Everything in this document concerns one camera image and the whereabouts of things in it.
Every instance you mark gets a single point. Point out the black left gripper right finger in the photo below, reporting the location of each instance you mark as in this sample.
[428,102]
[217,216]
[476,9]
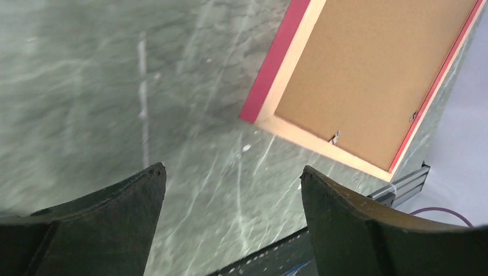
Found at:
[352,234]

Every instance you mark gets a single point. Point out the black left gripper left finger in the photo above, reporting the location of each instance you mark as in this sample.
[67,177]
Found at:
[106,232]

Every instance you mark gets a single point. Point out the pink wooden photo frame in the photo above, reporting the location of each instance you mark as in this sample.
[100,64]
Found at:
[369,69]

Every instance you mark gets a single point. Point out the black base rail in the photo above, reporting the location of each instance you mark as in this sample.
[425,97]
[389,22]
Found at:
[292,255]

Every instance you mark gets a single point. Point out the aluminium table edge rail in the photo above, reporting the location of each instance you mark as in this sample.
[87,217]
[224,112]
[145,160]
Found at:
[401,190]

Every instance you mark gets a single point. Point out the silver frame hanger clip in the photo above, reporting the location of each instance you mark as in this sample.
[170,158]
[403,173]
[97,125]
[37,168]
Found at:
[335,137]

